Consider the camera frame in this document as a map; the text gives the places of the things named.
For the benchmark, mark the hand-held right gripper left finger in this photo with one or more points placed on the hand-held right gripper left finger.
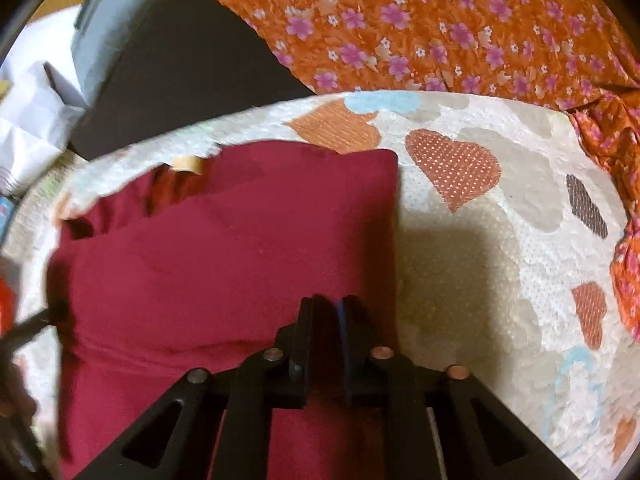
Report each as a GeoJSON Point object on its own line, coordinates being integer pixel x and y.
{"type": "Point", "coordinates": [306, 332]}

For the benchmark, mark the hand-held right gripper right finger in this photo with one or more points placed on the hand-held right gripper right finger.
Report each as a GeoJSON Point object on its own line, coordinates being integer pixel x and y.
{"type": "Point", "coordinates": [346, 340]}

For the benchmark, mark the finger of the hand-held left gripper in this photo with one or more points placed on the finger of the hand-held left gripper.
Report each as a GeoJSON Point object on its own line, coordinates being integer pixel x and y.
{"type": "Point", "coordinates": [27, 327]}

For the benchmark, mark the dark red garment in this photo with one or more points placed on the dark red garment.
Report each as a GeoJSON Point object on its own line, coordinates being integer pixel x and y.
{"type": "Point", "coordinates": [210, 240]}

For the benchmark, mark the white heart-patterned quilt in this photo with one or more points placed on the white heart-patterned quilt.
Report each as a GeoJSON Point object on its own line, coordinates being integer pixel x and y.
{"type": "Point", "coordinates": [500, 270]}

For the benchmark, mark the white paper sheets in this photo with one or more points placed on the white paper sheets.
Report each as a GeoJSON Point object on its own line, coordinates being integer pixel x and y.
{"type": "Point", "coordinates": [30, 110]}

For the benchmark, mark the dark grey cushion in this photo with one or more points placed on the dark grey cushion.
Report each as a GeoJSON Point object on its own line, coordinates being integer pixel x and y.
{"type": "Point", "coordinates": [185, 65]}

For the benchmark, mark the light blue cloth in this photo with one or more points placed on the light blue cloth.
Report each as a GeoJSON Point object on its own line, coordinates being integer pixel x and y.
{"type": "Point", "coordinates": [107, 20]}

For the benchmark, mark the orange floral bedsheet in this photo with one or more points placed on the orange floral bedsheet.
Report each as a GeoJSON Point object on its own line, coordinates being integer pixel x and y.
{"type": "Point", "coordinates": [450, 25]}

